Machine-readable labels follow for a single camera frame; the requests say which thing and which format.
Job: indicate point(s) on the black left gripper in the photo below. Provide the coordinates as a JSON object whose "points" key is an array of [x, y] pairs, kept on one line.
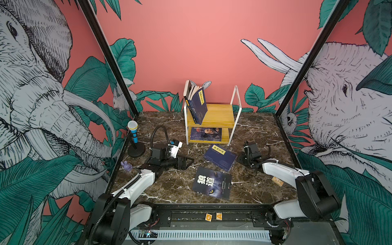
{"points": [[183, 166]]}

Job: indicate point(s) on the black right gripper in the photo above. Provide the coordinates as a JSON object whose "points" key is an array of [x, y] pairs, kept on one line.
{"points": [[241, 155]]}

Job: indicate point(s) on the blue book yellow label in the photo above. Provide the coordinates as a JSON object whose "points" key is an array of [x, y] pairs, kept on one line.
{"points": [[221, 157], [198, 99], [198, 123]]}

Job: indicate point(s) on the purple portrait book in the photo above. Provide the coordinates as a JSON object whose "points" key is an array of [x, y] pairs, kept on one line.
{"points": [[206, 134]]}

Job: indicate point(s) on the dark brown book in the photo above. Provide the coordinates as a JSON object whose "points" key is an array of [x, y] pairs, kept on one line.
{"points": [[187, 89]]}

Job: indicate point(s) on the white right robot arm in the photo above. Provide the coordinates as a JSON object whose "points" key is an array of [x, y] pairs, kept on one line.
{"points": [[316, 198]]}

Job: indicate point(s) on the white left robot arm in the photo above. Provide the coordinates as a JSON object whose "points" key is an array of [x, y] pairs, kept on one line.
{"points": [[113, 216]]}

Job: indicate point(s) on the dark wolf cover book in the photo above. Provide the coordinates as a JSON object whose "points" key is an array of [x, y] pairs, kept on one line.
{"points": [[212, 183]]}

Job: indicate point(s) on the small wooden block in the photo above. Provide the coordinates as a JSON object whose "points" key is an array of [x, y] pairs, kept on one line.
{"points": [[277, 181]]}

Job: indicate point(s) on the white metal wooden shelf rack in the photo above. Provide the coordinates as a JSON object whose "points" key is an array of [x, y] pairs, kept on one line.
{"points": [[223, 116]]}

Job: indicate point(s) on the blue teal microphone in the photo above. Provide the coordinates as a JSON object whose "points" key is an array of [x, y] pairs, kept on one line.
{"points": [[136, 148]]}

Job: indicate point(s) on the orange tag G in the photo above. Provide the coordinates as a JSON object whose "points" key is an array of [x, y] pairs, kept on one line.
{"points": [[208, 217]]}

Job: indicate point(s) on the small purple toy figure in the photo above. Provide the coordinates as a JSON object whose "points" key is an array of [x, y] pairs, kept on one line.
{"points": [[126, 166]]}

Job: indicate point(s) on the orange tag A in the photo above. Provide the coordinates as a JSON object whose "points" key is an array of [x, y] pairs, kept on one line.
{"points": [[219, 216]]}

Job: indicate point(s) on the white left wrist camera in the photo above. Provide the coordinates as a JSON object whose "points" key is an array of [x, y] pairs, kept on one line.
{"points": [[173, 148]]}

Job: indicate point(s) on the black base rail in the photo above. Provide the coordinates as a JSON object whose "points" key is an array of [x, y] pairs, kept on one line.
{"points": [[258, 215]]}

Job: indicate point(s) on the white slotted cable duct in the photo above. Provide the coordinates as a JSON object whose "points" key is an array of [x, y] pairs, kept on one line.
{"points": [[201, 235]]}

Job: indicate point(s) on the black frame post right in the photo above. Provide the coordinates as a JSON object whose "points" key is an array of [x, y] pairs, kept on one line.
{"points": [[330, 24]]}

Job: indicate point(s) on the black frame post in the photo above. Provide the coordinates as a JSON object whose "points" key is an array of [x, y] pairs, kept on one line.
{"points": [[90, 16], [330, 24]]}

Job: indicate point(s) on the black frame post left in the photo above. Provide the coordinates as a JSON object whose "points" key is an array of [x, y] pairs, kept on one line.
{"points": [[90, 16]]}

